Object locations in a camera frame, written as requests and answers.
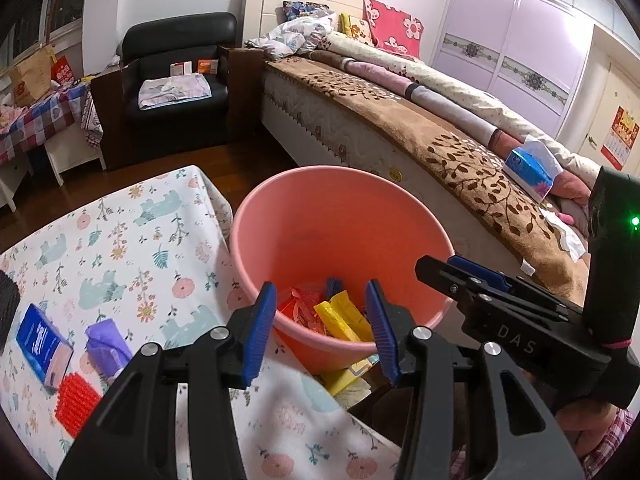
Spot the red foam net sleeve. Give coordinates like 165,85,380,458
54,373,102,438

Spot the yellow foam net sleeve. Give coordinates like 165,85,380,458
314,290,374,342

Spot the purple plastic bag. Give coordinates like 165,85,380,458
85,318,132,384

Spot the red snack wrapper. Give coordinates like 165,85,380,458
278,287,328,335

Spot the blue tissue packet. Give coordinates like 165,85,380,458
16,304,74,391

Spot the pink plastic trash bucket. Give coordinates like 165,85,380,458
228,164,457,373

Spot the person's right hand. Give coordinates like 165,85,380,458
555,399,620,458

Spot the yellow box under bucket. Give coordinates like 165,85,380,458
320,354,380,396

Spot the floral tablecloth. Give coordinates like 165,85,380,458
1,166,399,479

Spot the blue tissue box on bed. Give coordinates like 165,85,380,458
503,136,563,203

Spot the rolled quilt on bed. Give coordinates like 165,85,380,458
309,32,600,230

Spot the bed with brown blanket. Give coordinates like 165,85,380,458
243,0,589,304

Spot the purple wardrobe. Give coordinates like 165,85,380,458
434,0,593,138

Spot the red floral pillow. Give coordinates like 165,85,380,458
363,0,424,58

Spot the checkered cloth side table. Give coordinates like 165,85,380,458
1,80,104,210

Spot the folded newspaper on armchair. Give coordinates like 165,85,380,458
138,74,212,110

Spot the black leather armchair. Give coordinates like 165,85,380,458
90,12,262,170

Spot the brown paper bag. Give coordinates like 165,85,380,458
9,44,56,106

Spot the red wall calendar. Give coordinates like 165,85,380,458
600,106,639,170

